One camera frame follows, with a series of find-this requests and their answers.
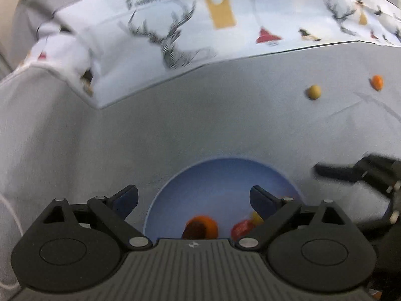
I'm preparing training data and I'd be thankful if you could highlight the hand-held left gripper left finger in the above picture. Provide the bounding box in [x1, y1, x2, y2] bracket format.
[41, 184, 153, 250]

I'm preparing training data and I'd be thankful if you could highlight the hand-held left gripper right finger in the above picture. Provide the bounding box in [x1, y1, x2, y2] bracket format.
[235, 186, 349, 250]

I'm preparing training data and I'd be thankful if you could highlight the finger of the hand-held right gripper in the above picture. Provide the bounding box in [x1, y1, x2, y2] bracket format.
[314, 154, 401, 199]

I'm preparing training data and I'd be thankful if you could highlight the red hawthorn ball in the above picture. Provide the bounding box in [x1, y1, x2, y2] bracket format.
[231, 219, 256, 242]

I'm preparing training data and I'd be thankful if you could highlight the blue plate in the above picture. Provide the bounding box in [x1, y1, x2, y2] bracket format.
[143, 157, 304, 240]

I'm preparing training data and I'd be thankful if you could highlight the dark red jujube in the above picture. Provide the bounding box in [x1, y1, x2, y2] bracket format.
[182, 221, 207, 240]

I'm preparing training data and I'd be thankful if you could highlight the large yellow-green jujube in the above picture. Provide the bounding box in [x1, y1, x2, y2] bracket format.
[306, 85, 323, 101]

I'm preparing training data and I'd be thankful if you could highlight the grey bed sheet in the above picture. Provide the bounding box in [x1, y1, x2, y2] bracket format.
[0, 39, 401, 301]

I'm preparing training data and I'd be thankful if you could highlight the white deer-print blanket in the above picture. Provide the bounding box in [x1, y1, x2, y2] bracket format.
[19, 0, 401, 110]

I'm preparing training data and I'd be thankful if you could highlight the grey duvet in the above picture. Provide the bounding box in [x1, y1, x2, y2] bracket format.
[13, 0, 148, 69]

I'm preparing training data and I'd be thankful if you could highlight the white charging cable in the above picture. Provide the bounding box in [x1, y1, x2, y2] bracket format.
[0, 194, 24, 289]

